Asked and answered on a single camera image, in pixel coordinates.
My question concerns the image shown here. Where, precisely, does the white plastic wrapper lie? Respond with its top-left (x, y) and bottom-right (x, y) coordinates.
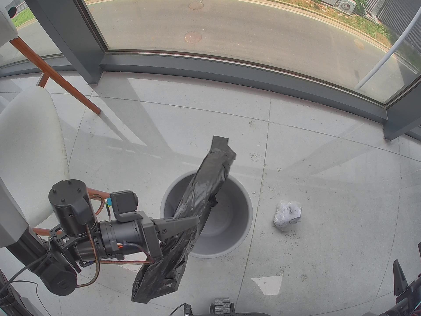
top-left (273, 200), bottom-right (303, 232)

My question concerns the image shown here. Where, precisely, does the black cable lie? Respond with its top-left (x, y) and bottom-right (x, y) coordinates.
top-left (169, 303), bottom-right (192, 316)

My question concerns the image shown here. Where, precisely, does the white cushioned wooden chair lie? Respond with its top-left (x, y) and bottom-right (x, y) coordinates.
top-left (0, 7), bottom-right (110, 237)

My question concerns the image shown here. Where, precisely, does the white trash bin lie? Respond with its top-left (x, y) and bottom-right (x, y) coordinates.
top-left (160, 172), bottom-right (254, 259)

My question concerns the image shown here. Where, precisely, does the black plastic bag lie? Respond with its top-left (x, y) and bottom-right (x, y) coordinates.
top-left (131, 136), bottom-right (237, 305)

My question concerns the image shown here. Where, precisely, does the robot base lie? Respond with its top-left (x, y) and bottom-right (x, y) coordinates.
top-left (190, 296), bottom-right (271, 316)

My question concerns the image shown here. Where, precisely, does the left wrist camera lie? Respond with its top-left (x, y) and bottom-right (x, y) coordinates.
top-left (105, 190), bottom-right (146, 224)

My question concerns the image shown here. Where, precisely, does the window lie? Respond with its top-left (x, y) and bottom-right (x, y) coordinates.
top-left (0, 0), bottom-right (421, 141)

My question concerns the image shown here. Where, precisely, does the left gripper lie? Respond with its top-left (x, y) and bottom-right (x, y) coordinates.
top-left (98, 215), bottom-right (200, 263)

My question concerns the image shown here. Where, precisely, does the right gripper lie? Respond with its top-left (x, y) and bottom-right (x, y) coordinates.
top-left (393, 242), bottom-right (421, 310)

